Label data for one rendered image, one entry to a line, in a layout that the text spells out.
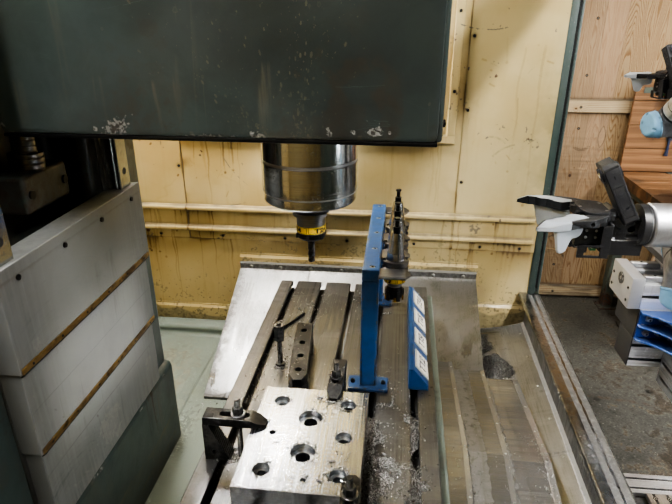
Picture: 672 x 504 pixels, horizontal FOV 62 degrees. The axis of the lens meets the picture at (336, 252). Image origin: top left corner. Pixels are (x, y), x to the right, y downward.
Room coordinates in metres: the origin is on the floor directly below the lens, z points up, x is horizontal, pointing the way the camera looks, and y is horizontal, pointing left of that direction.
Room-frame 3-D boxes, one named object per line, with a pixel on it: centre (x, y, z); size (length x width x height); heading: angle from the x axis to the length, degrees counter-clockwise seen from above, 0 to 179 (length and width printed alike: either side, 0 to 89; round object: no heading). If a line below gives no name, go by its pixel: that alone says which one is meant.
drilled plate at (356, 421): (0.87, 0.06, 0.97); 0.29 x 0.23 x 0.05; 173
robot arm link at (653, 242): (0.89, -0.54, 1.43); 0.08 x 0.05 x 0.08; 175
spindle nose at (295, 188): (0.91, 0.04, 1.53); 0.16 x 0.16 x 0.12
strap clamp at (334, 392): (1.05, 0.00, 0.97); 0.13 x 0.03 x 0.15; 173
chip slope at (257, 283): (1.56, -0.03, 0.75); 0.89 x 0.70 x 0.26; 83
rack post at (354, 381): (1.15, -0.08, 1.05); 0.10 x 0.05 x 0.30; 83
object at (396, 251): (1.20, -0.14, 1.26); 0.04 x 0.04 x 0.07
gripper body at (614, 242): (0.90, -0.46, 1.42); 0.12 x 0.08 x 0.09; 85
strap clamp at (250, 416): (0.91, 0.21, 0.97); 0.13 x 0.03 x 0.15; 83
